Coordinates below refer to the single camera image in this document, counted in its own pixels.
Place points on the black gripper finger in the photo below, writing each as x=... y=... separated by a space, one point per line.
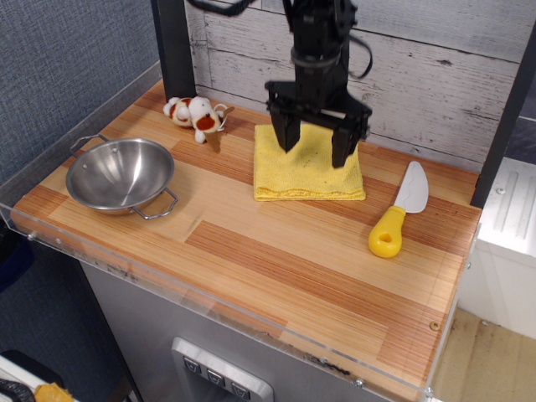
x=344 y=142
x=287 y=126

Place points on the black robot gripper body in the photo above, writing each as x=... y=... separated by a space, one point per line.
x=320 y=96

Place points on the yellow cloth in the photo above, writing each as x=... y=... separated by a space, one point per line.
x=306 y=171

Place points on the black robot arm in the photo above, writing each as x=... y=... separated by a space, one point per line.
x=321 y=32

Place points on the white brown plush dog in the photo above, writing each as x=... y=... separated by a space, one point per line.
x=198 y=113

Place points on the clear acrylic table guard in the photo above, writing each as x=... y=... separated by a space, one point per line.
x=282 y=296

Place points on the white aluminium block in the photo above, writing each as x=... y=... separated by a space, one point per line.
x=499 y=282

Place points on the silver control panel with buttons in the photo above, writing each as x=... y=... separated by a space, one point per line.
x=207 y=377

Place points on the yellow handled toy knife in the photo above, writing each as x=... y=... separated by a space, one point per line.
x=385 y=238

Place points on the black vertical post left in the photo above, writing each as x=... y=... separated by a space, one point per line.
x=171 y=25

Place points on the black vertical post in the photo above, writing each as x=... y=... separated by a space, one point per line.
x=506 y=125
x=171 y=25

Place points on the stainless steel bowl with handles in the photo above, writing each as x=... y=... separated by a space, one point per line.
x=120 y=176

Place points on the black vertical post right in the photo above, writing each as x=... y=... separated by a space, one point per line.
x=506 y=125

